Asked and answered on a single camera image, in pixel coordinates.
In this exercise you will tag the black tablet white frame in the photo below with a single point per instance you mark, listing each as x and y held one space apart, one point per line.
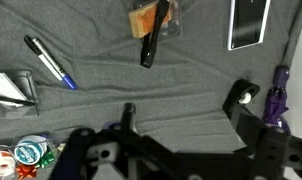
247 20

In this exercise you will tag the colourful snack packets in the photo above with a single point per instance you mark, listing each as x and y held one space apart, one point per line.
52 143

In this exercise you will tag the grey table cloth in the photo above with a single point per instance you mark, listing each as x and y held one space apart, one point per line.
107 73

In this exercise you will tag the purple folded umbrella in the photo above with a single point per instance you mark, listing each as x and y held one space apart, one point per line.
276 100

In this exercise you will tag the small clear plastic tray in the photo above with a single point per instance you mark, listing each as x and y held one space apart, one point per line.
176 23

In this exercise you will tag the green gift bow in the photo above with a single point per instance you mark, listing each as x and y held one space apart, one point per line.
46 160

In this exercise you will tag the black flashlight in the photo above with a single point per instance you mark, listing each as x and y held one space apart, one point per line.
151 46

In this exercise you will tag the white marker blue cap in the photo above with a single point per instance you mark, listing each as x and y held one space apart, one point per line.
47 60

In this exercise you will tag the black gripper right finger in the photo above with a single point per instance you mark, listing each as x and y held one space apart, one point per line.
237 96

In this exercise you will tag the wooden block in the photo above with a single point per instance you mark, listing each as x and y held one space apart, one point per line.
141 20

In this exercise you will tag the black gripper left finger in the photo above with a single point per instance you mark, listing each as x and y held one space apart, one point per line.
128 115

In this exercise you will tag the red gift bow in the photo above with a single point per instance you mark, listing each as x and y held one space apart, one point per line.
26 170

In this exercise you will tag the teal ribbon spool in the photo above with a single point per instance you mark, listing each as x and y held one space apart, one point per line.
29 151

